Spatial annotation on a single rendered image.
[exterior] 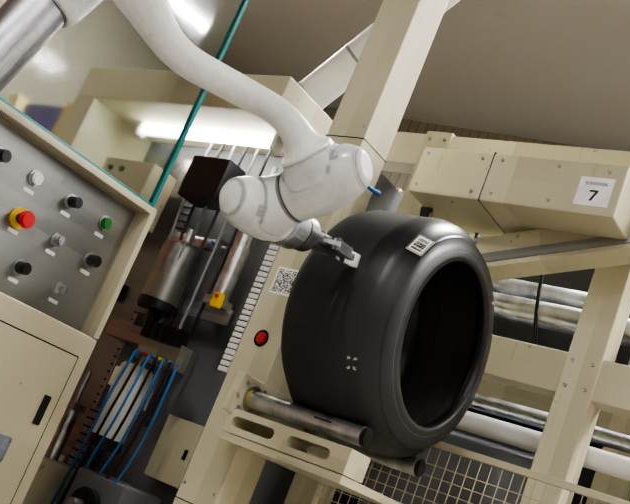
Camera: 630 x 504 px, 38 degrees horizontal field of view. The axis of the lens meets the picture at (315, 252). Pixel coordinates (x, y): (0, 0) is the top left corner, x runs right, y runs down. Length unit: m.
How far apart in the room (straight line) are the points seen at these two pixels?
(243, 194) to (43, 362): 0.82
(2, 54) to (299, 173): 0.57
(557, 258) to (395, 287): 0.67
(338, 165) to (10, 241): 0.92
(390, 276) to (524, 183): 0.65
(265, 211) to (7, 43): 0.55
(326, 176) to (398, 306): 0.46
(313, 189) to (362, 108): 0.92
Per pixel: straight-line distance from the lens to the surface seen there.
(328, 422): 2.09
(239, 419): 2.23
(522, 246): 2.60
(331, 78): 3.11
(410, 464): 2.29
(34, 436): 2.36
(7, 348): 2.24
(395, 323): 2.00
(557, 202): 2.47
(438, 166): 2.66
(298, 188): 1.66
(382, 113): 2.55
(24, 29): 1.78
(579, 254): 2.54
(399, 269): 2.02
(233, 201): 1.70
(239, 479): 2.35
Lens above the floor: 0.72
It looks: 14 degrees up
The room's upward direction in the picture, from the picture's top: 22 degrees clockwise
